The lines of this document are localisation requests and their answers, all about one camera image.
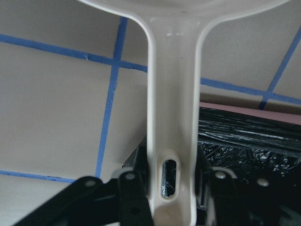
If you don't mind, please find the pink bin black bag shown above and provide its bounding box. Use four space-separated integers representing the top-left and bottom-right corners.
122 101 301 226

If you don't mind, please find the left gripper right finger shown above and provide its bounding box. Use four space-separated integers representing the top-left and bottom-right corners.
195 150 301 226

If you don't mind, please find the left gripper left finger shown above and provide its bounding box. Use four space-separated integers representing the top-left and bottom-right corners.
16 171 153 226

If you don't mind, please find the white plastic dustpan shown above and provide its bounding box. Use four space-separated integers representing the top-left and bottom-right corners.
86 0 284 226

